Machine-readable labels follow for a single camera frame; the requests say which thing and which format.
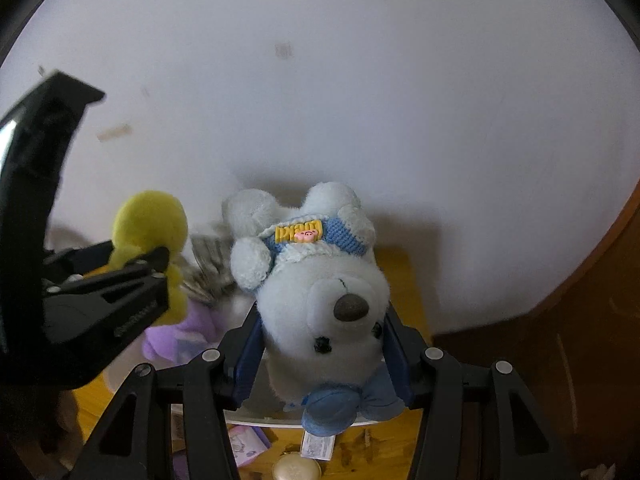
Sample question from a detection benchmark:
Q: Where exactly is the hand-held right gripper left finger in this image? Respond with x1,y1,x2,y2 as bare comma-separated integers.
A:
67,304,266,480

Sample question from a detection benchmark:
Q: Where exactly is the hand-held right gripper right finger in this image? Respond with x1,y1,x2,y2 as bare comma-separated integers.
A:
382,305,581,480

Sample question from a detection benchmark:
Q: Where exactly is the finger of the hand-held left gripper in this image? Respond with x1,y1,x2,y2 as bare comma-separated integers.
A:
45,246,172,390
42,239,117,290

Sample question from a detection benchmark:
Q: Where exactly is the white plastic bin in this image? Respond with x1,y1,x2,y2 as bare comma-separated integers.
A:
107,280,431,431

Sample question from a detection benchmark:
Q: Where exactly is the purple plush toy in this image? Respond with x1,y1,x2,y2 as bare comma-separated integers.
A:
141,305,236,366

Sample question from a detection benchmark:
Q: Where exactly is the yellow plush toy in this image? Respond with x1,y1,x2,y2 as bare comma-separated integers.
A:
109,190,190,325

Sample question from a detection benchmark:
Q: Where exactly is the white bear plush toy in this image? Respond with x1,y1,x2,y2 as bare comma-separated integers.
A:
221,181,407,437

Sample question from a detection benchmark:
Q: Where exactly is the grey checked packet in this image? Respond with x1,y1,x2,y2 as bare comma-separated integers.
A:
181,234,237,307

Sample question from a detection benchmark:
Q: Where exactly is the pink printed packet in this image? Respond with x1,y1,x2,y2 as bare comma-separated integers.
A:
227,424,272,470

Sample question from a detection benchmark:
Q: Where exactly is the tan tape strip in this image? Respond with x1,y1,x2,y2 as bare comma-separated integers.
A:
96,124,133,142

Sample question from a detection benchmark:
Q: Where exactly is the white paper label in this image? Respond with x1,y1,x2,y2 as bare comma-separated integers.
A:
301,432,336,460

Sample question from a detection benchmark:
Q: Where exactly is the gold round tin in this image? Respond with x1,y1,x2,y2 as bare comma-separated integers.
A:
272,452,322,480

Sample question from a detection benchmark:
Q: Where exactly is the wooden door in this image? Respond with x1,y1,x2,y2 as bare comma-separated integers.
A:
432,205,640,480

